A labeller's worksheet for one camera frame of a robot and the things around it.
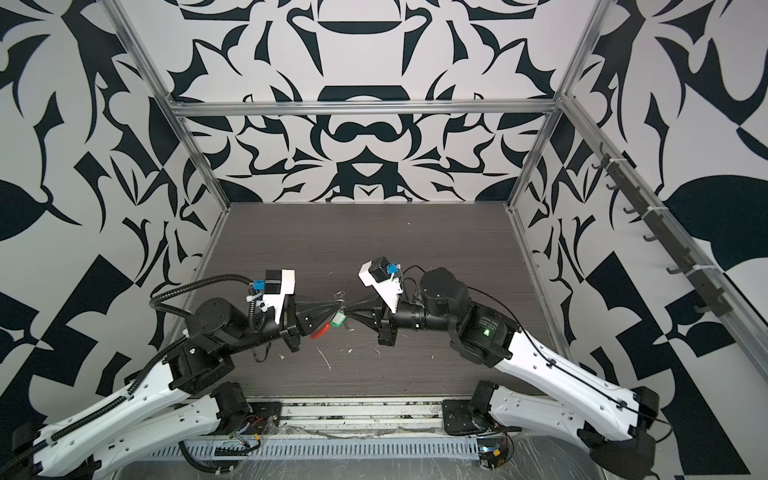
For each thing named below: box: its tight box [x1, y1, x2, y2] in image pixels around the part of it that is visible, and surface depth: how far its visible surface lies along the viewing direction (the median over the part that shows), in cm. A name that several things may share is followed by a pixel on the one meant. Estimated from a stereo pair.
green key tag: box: [331, 310, 348, 327], surface depth 58 cm
